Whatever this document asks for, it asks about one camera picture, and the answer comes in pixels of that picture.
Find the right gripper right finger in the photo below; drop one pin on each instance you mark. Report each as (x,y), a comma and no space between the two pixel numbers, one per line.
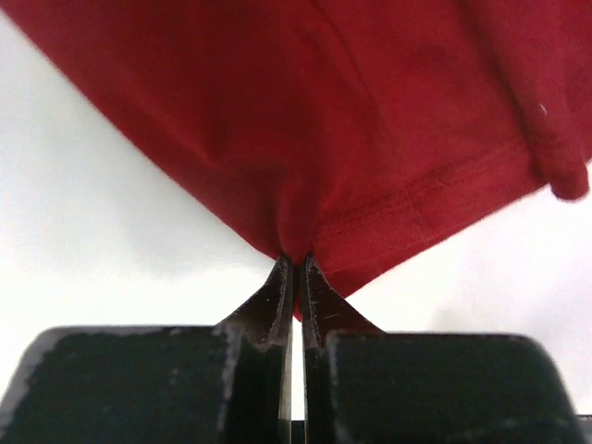
(323,311)

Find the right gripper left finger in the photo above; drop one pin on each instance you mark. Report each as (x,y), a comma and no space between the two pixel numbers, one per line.
(257,373)

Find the red t shirt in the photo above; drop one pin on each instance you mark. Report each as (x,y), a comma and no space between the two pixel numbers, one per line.
(363,132)

